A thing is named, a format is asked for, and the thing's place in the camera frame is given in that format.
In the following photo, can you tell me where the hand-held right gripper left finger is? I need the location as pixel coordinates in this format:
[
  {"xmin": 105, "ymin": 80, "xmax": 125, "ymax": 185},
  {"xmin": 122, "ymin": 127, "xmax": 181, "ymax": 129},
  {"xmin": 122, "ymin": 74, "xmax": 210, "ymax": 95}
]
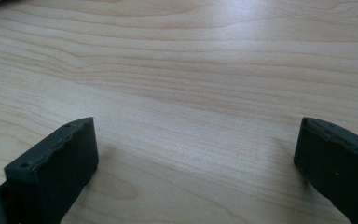
[{"xmin": 4, "ymin": 117, "xmax": 100, "ymax": 224}]

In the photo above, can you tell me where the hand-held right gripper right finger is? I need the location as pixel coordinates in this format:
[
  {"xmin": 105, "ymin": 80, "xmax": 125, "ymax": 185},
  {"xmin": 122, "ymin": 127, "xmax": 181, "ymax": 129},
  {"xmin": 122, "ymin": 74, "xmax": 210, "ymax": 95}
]
[{"xmin": 293, "ymin": 117, "xmax": 358, "ymax": 224}]

